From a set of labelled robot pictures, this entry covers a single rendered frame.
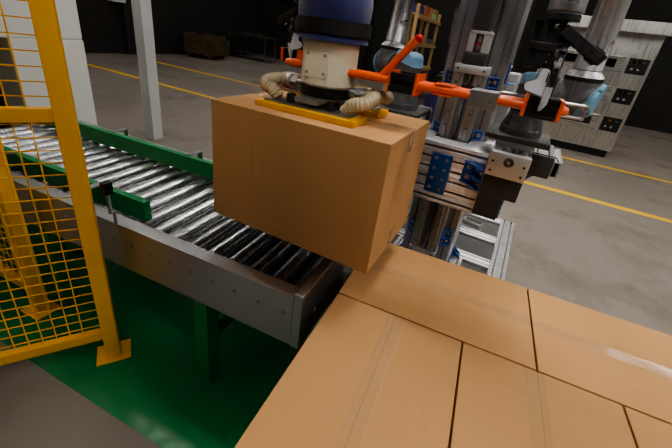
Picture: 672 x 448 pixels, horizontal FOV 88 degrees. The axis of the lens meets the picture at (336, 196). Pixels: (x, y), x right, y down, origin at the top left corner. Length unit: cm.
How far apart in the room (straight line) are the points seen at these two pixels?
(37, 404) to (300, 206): 119
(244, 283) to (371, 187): 50
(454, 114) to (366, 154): 81
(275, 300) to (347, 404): 37
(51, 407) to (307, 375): 104
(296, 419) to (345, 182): 57
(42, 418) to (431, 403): 131
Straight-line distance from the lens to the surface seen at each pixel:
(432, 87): 101
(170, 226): 152
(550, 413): 112
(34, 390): 182
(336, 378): 97
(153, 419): 160
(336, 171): 96
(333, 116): 101
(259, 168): 112
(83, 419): 167
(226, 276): 119
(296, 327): 114
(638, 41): 696
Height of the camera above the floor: 131
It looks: 25 degrees down
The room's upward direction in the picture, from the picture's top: 8 degrees clockwise
